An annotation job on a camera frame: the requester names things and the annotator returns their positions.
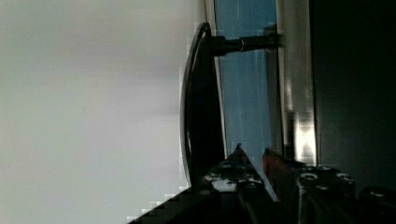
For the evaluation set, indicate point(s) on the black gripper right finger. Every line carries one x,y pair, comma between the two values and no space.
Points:
325,195

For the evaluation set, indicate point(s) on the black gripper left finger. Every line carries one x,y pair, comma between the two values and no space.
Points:
229,191

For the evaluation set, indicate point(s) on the black toaster oven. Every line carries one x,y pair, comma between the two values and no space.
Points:
332,99

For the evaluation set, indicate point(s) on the black oven door handle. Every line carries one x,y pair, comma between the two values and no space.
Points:
201,122

